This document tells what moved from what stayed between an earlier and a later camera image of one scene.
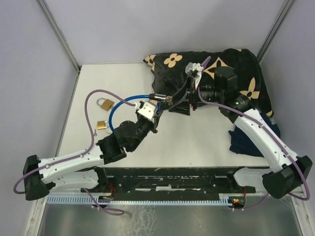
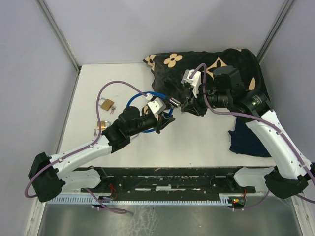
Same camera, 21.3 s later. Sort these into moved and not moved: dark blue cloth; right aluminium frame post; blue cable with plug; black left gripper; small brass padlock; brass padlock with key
Moved: black left gripper; blue cable with plug
Not moved: right aluminium frame post; brass padlock with key; dark blue cloth; small brass padlock
